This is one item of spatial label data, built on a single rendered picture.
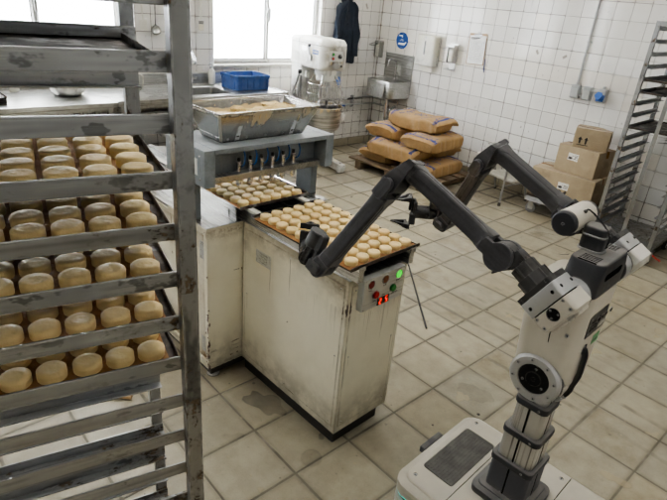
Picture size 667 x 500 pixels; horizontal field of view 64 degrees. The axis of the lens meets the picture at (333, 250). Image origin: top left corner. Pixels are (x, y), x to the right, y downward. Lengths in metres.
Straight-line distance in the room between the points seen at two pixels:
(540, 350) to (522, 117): 4.66
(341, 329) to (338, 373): 0.21
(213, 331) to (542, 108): 4.39
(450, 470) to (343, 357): 0.57
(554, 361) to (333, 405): 1.01
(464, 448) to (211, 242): 1.34
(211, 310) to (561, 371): 1.55
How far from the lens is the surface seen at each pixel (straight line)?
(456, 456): 2.21
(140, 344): 1.11
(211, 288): 2.51
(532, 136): 6.13
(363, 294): 2.03
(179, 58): 0.83
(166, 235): 0.93
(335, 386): 2.28
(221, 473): 2.40
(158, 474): 1.24
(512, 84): 6.23
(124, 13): 1.27
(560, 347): 1.65
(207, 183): 2.30
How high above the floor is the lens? 1.79
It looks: 25 degrees down
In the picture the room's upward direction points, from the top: 5 degrees clockwise
